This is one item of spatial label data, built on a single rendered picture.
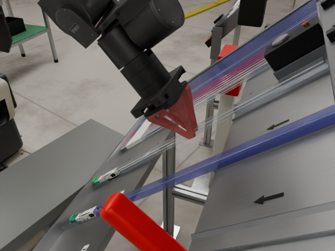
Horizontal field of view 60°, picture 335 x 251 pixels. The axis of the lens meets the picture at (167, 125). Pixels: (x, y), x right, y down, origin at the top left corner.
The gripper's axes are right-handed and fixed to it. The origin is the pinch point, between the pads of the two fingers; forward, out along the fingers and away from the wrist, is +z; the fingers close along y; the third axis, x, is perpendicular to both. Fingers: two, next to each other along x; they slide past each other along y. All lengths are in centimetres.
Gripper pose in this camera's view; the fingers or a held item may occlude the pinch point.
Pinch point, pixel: (191, 131)
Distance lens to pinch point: 47.6
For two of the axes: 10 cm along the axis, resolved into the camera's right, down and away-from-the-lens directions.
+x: -7.3, 3.6, 5.9
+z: 6.0, 7.4, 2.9
